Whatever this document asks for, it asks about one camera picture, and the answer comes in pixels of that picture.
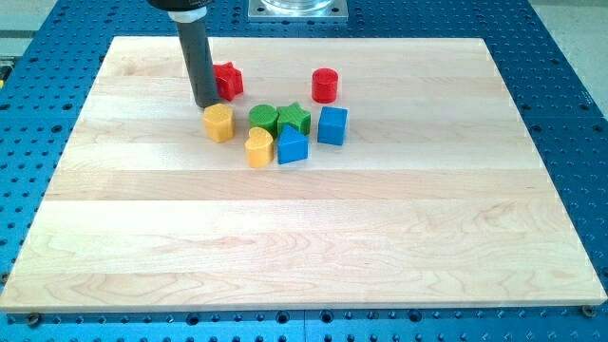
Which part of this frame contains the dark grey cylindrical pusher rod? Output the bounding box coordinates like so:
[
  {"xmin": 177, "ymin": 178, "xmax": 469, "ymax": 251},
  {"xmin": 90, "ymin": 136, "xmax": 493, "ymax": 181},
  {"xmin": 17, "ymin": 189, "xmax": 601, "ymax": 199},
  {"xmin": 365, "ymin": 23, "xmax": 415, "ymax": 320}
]
[{"xmin": 177, "ymin": 18, "xmax": 220, "ymax": 108}]

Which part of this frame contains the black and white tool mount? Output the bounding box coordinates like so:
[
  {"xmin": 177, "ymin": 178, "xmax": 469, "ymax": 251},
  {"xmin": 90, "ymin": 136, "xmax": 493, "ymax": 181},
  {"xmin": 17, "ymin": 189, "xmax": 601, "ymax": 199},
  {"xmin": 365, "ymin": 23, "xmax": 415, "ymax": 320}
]
[{"xmin": 147, "ymin": 0, "xmax": 214, "ymax": 23}]

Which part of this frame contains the red star block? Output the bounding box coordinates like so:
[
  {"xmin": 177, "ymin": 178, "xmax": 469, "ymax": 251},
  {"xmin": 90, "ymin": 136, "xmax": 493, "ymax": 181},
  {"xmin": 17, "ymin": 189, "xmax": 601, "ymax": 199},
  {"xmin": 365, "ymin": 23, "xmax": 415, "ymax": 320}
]
[{"xmin": 213, "ymin": 62, "xmax": 244, "ymax": 102}]

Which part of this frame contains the green star block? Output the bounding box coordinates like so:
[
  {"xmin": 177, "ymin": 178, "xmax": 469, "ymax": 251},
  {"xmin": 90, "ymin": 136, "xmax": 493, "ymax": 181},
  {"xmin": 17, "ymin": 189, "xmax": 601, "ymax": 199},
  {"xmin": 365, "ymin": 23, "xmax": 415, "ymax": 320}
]
[{"xmin": 276, "ymin": 103, "xmax": 311, "ymax": 136}]

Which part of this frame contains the yellow hexagon block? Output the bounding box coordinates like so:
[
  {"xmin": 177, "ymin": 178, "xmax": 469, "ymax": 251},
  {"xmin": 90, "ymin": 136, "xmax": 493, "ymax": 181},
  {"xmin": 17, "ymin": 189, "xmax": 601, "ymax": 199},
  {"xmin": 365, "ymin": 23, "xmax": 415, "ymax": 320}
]
[{"xmin": 203, "ymin": 104, "xmax": 235, "ymax": 143}]

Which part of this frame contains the green cylinder block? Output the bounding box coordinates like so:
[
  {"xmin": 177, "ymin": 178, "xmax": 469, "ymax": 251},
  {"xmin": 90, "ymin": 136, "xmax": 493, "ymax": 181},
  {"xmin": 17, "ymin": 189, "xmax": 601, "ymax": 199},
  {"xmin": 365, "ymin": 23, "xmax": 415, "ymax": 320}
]
[{"xmin": 249, "ymin": 104, "xmax": 278, "ymax": 138}]

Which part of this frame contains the yellow heart block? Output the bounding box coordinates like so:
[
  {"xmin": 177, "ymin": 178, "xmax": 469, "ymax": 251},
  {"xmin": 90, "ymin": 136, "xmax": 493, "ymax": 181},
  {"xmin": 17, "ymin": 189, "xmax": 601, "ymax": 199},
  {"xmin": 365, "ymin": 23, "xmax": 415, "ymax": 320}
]
[{"xmin": 245, "ymin": 126, "xmax": 275, "ymax": 168}]

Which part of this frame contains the red cylinder block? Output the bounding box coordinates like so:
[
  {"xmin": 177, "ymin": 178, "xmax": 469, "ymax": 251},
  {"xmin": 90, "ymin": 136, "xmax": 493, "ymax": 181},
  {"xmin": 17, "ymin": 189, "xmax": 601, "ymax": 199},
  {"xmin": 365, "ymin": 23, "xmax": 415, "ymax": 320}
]
[{"xmin": 312, "ymin": 67, "xmax": 339, "ymax": 104}]

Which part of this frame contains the blue triangle block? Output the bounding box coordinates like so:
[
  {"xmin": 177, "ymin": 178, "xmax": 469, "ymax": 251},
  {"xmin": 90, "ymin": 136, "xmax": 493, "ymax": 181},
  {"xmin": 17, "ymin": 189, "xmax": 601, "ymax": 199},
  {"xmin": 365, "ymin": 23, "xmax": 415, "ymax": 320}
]
[{"xmin": 277, "ymin": 124, "xmax": 309, "ymax": 164}]

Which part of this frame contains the blue cube block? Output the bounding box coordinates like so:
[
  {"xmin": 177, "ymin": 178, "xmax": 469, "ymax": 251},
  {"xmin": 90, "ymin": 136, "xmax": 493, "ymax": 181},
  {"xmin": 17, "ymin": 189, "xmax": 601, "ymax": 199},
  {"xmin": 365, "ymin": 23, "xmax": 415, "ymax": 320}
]
[{"xmin": 317, "ymin": 106, "xmax": 348, "ymax": 145}]

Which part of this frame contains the light wooden board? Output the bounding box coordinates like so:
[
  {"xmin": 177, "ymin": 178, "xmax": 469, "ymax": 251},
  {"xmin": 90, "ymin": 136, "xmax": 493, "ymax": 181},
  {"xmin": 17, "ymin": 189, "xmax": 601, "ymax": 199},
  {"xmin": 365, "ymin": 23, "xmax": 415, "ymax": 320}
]
[{"xmin": 1, "ymin": 36, "xmax": 606, "ymax": 314}]

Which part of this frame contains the blue perforated table plate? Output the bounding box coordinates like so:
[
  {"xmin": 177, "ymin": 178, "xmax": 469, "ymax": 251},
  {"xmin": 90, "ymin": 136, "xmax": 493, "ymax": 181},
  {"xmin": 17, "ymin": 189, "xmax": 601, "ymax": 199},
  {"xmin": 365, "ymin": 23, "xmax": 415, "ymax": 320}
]
[{"xmin": 1, "ymin": 1, "xmax": 607, "ymax": 341}]

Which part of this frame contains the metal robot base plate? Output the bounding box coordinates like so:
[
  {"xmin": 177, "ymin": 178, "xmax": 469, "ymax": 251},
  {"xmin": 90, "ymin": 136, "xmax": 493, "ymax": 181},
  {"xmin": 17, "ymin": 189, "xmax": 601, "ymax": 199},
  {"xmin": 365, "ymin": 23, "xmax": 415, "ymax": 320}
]
[{"xmin": 247, "ymin": 0, "xmax": 349, "ymax": 23}]

